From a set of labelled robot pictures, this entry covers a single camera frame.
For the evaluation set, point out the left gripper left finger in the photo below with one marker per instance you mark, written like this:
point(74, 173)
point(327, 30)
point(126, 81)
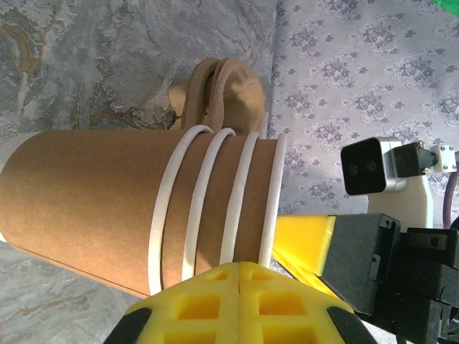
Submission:
point(186, 315)

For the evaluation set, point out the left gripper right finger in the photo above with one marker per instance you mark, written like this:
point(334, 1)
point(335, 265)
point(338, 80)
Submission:
point(287, 315)

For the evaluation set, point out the green stopper stick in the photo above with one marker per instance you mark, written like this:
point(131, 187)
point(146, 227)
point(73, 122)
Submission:
point(448, 5)

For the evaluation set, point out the brown paper cup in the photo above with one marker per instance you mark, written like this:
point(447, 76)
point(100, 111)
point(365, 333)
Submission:
point(251, 200)
point(215, 200)
point(181, 200)
point(89, 197)

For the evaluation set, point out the brown pulp cup carrier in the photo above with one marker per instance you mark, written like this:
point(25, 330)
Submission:
point(244, 93)
point(197, 93)

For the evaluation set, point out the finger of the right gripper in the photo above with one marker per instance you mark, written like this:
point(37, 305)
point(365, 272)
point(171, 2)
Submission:
point(305, 233)
point(362, 258)

